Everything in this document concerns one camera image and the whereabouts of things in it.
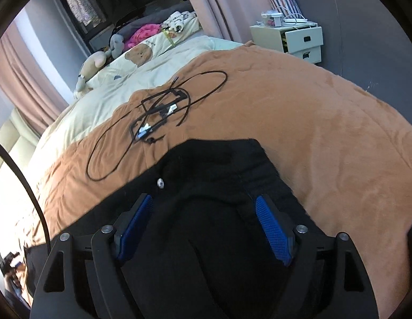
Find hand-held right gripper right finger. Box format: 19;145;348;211
255;194;379;319

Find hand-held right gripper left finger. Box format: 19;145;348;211
30;193;153;319

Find black pants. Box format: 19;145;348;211
23;138;326;319

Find brown fleece blanket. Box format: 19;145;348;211
13;40;412;306

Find cream bear print quilt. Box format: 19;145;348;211
30;10;243;170

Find beige plush toy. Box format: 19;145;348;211
75;51;108;94

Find grey elephant plush toy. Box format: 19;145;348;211
108;34;125;58

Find pink window curtain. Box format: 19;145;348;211
0;22;69;137

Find pink fluffy cloth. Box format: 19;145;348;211
124;24;162;49

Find cream nightstand with drawers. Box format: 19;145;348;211
250;25;324;64

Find dark grey bedding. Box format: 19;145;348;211
116;2;193;37

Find white black spotted cloth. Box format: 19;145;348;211
161;11;198;35

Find white small device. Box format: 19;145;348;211
262;9;284;26

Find floral hanging garment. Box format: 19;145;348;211
62;0;98;25

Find thick black gripper cable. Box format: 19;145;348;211
0;139;50;251

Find thin black tangled cable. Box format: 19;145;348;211
86;70;228;182

